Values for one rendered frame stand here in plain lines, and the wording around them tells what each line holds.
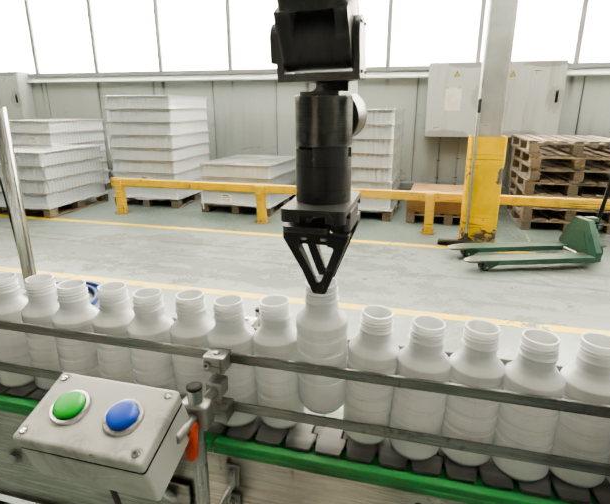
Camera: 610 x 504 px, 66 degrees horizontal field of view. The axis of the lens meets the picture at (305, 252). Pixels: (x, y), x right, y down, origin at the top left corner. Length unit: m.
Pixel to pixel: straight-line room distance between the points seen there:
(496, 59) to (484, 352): 4.68
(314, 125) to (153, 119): 6.40
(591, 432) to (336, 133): 0.40
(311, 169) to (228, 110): 7.74
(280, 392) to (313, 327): 0.11
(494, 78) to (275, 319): 4.68
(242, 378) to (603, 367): 0.39
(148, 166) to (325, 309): 6.49
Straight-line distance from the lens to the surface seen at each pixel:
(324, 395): 0.57
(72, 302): 0.69
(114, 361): 0.69
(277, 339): 0.56
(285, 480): 0.63
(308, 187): 0.47
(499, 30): 5.15
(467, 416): 0.57
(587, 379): 0.57
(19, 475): 0.88
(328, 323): 0.52
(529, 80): 7.28
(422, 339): 0.53
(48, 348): 0.76
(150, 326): 0.63
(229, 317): 0.57
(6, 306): 0.78
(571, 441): 0.60
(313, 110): 0.46
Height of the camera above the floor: 1.40
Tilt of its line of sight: 18 degrees down
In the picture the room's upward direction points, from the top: straight up
